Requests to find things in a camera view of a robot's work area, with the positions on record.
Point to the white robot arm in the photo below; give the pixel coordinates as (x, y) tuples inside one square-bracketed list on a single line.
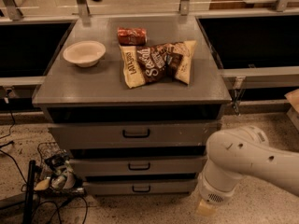
[(234, 153)]

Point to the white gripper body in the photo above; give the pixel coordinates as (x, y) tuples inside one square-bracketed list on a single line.
[(214, 192)]

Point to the wire basket with items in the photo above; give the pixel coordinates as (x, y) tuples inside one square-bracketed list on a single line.
[(56, 176)]

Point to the black stand post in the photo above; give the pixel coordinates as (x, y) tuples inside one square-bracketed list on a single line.
[(29, 193)]

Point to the grey top drawer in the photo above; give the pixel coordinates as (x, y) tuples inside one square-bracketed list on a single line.
[(133, 134)]

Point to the metal railing frame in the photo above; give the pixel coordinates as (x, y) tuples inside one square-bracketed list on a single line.
[(255, 50)]

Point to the grey drawer cabinet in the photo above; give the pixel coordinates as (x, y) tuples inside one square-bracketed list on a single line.
[(100, 95)]

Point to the brown and cream chip bag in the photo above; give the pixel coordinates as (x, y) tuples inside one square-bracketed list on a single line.
[(144, 65)]

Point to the grey bottom drawer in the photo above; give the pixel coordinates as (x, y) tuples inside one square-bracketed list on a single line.
[(140, 187)]

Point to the grey drawer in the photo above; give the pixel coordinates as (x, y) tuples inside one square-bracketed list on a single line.
[(133, 134), (140, 187), (139, 166)]

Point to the grey middle drawer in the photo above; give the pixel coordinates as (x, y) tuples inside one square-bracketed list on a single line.
[(139, 166)]

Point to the white paper bowl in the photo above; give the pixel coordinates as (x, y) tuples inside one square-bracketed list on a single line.
[(84, 53)]

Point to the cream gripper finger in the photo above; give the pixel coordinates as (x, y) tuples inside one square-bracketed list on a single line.
[(205, 209)]

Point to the red soda can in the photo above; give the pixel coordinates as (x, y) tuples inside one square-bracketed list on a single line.
[(132, 36)]

